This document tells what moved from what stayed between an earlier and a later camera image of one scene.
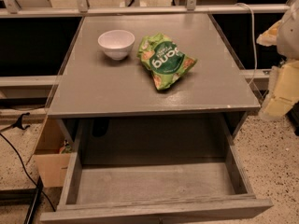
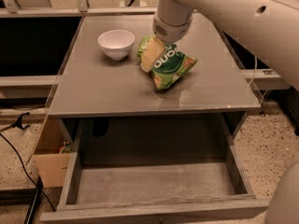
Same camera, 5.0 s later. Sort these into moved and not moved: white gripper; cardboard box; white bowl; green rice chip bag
Moved: white gripper
Not moved: cardboard box; white bowl; green rice chip bag
